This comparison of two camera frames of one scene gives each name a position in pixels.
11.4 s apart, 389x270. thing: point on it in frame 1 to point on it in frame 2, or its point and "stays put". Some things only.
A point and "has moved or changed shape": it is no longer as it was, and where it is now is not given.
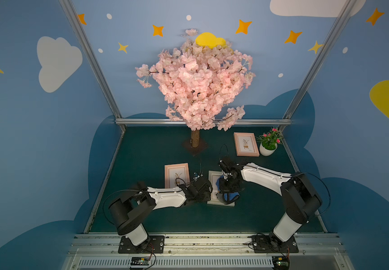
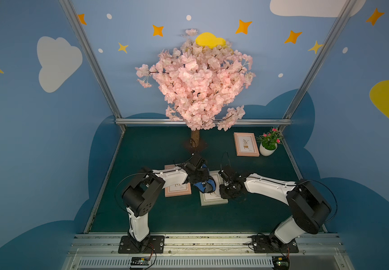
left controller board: x=140 y=262 stays put
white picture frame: x=213 y=175 has moved or changed shape
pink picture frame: x=246 y=144 stays put
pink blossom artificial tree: x=197 y=83 stays put
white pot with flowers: x=269 y=142 stays put
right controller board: x=281 y=262 stays put
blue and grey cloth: x=226 y=197 has moved or changed shape
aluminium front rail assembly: x=101 y=251 stays put
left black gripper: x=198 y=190 to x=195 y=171
